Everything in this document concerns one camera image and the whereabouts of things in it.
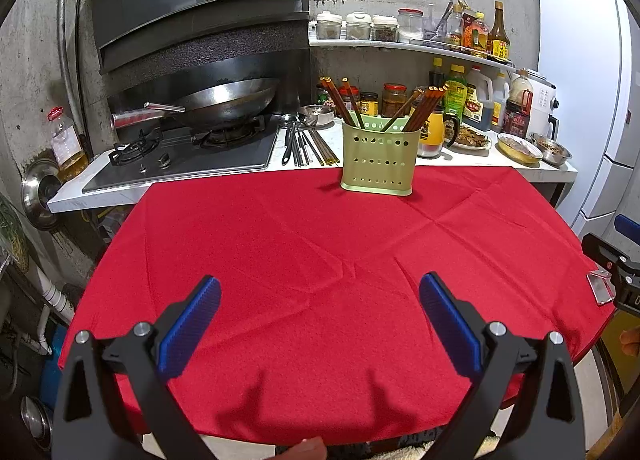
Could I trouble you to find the yellow-capped red-label bottle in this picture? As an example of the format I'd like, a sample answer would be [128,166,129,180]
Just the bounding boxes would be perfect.
[469,12,490,56]

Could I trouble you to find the white drain pipe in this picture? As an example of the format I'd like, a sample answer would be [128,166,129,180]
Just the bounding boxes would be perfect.
[30,265,76,356]

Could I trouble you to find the white wall shelf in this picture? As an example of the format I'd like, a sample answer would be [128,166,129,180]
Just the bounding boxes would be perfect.
[308,37,516,73]

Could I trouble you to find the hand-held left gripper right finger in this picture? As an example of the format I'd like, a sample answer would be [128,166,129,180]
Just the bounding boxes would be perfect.
[419,271,586,460]

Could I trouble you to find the dark vinegar jug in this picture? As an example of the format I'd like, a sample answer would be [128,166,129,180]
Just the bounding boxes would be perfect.
[462,65,496,131]

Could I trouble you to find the clear acrylic block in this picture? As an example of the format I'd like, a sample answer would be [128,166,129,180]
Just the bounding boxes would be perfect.
[587,270,616,306]

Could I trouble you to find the black range hood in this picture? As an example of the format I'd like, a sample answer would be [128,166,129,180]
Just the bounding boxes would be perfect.
[50,0,311,91]

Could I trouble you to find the steel bowl with food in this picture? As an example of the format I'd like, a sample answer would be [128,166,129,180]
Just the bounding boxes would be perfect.
[530,132,573,167]

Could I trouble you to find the steel pot lid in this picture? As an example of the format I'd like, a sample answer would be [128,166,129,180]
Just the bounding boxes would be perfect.
[21,158,63,231]

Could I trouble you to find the beige fluffy towel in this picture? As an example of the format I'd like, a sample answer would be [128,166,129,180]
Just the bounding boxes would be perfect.
[395,435,501,460]

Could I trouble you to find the yellow-rimmed glass dish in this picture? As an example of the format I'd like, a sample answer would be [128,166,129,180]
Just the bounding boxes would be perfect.
[496,132,544,164]

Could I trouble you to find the plate of food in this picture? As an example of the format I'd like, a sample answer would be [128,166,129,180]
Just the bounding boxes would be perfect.
[445,122,492,151]

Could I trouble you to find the stack of steel basins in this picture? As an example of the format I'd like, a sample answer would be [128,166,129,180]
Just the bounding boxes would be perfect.
[20,395,53,452]

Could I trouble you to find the metal wall pipe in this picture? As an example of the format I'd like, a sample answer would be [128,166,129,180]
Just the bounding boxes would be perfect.
[56,0,83,111]

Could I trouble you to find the white-lidded spice jar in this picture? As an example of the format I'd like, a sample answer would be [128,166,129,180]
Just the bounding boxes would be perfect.
[371,15,399,42]
[346,12,372,41]
[316,11,346,41]

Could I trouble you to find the yellow steel mug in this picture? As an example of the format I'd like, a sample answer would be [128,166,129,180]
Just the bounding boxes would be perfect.
[417,107,458,159]

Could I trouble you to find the small glass seasoning bottle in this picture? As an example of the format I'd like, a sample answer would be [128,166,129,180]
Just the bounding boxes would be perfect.
[446,1,465,48]

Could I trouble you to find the tall dark sauce bottle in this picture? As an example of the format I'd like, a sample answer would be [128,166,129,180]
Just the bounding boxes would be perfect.
[486,1,511,63]

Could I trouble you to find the white rice cooker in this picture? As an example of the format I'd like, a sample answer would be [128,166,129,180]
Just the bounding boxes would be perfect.
[525,69,561,138]

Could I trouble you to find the red-handled oil bottle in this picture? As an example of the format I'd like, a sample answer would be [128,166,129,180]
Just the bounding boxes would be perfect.
[502,69,535,138]

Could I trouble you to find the bunch of wooden chopsticks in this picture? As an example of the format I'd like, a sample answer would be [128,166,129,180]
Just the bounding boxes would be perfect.
[320,76,449,133]

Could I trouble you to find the white plastic jug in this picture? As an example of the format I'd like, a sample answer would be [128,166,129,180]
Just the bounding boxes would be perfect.
[491,72,511,133]

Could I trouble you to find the large red-lidded chili jar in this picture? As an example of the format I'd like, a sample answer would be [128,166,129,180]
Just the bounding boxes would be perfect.
[382,82,408,118]

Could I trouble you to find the black gas stove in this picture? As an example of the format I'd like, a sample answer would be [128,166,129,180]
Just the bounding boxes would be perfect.
[81,112,283,193]

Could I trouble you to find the blue plastic bucket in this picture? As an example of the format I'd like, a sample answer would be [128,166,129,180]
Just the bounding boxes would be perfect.
[41,325,68,401]

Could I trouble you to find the green plastic chopstick holder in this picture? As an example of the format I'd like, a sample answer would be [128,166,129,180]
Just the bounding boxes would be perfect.
[341,110,421,196]

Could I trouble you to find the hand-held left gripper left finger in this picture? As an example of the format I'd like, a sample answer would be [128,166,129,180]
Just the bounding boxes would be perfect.
[52,275,222,460]

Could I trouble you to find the black ladle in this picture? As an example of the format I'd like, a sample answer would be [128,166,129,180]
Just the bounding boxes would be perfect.
[281,112,302,167]

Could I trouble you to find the green bottle yellow cap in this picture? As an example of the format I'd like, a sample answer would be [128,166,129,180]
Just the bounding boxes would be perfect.
[444,64,468,123]

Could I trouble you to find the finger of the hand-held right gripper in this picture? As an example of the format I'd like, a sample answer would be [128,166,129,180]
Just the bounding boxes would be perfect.
[614,214,640,239]
[581,232,640,277]

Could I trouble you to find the green leafy vegetables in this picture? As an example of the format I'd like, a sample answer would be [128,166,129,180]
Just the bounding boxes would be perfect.
[0,192,31,273]

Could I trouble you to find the red seasoning packet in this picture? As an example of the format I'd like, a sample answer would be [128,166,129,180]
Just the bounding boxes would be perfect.
[460,10,476,50]

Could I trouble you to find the red tablecloth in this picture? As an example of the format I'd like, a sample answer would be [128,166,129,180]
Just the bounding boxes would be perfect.
[57,165,616,446]

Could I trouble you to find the red-lidded dark sauce jar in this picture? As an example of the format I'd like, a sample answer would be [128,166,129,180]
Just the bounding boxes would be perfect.
[339,86,361,113]

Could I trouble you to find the red-capped plastic oil bottle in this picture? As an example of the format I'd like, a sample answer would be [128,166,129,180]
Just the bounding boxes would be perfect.
[47,107,88,181]

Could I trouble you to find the glass cup with utensils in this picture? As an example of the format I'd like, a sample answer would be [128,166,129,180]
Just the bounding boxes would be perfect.
[424,2,451,47]

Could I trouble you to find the steel wok with handle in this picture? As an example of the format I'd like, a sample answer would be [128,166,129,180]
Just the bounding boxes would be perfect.
[111,77,281,131]

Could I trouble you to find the white refrigerator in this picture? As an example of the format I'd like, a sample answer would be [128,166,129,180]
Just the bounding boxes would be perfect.
[536,0,640,241]

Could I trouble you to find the small steel bowl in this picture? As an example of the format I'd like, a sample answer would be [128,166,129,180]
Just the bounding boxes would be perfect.
[298,104,336,128]

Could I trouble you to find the bunch of metal chopsticks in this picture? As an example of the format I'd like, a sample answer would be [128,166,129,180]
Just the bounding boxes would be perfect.
[296,125,342,167]

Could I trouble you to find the person's left hand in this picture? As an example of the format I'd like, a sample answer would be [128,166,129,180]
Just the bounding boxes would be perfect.
[277,436,328,460]

